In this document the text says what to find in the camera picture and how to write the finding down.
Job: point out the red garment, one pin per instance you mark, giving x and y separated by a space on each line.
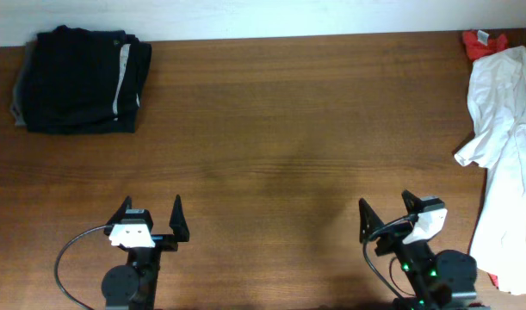
479 44

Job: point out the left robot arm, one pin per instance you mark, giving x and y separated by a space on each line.
133 285

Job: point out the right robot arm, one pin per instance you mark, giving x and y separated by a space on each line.
443 280

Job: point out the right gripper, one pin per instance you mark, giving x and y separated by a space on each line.
392 240

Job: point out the black t-shirt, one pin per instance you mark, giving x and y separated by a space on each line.
78 81

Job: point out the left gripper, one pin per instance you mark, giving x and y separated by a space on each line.
162 242

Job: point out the white garment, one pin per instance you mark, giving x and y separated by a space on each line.
496 101

